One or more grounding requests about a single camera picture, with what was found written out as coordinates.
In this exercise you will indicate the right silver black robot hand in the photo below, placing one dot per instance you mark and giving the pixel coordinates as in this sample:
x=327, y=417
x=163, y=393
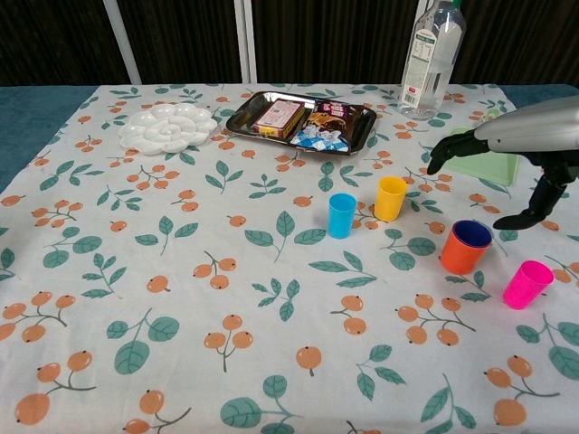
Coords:
x=534, y=126

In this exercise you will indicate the floral leaf fruit tablecloth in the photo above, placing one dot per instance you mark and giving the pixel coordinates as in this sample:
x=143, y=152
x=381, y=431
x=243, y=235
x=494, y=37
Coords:
x=226, y=294

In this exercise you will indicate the blue white checkered packet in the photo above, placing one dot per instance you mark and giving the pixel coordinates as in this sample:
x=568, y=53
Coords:
x=316, y=140

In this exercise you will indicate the black metal tray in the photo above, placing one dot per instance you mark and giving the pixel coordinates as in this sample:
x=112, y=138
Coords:
x=244, y=119

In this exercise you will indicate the large orange plastic cup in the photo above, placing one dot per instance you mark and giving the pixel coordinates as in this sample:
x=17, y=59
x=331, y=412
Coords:
x=461, y=263

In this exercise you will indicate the yellow plastic cup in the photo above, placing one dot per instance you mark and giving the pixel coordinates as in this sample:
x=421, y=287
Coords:
x=389, y=201

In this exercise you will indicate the brown chocolate snack packet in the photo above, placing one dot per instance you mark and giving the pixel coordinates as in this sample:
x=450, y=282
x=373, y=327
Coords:
x=328, y=119

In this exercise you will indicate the pink snack box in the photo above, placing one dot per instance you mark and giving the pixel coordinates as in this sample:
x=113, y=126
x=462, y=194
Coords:
x=277, y=115

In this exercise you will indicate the light blue plastic cup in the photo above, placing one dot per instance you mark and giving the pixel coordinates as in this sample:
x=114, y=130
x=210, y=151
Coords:
x=341, y=219

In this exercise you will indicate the dark blue plastic cup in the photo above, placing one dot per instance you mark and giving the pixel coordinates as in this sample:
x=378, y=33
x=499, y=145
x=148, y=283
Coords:
x=472, y=235

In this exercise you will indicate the green plastic dustpan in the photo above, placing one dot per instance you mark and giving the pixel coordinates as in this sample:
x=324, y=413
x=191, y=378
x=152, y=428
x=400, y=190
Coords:
x=497, y=169

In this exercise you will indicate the clear plastic bottle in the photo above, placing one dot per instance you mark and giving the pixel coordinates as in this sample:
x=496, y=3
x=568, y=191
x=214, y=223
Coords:
x=427, y=68

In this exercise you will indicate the white slanted frame post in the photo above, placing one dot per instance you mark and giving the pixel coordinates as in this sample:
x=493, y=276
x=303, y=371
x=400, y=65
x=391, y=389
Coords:
x=121, y=40

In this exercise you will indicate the white flower paint palette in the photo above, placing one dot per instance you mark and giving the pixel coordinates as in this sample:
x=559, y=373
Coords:
x=167, y=129

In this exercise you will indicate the pink plastic cup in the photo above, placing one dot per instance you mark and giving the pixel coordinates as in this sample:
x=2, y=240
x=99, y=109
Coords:
x=522, y=289

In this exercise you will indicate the white double frame post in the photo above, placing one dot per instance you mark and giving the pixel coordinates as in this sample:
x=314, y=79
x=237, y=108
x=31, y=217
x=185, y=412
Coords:
x=245, y=40

